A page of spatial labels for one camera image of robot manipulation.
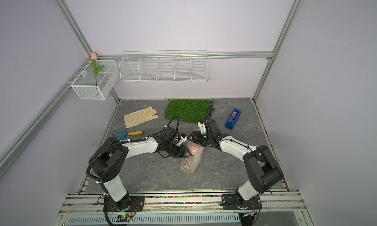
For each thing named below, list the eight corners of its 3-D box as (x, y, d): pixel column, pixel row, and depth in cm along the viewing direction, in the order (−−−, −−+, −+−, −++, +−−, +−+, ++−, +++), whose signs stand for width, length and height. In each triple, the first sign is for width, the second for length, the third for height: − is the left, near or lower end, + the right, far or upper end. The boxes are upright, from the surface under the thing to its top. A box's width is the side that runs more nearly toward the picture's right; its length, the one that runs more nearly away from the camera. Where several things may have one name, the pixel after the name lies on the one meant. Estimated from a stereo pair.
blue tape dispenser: (224, 127, 106) (226, 121, 100) (231, 114, 114) (233, 107, 108) (232, 130, 104) (234, 125, 98) (239, 117, 112) (241, 111, 106)
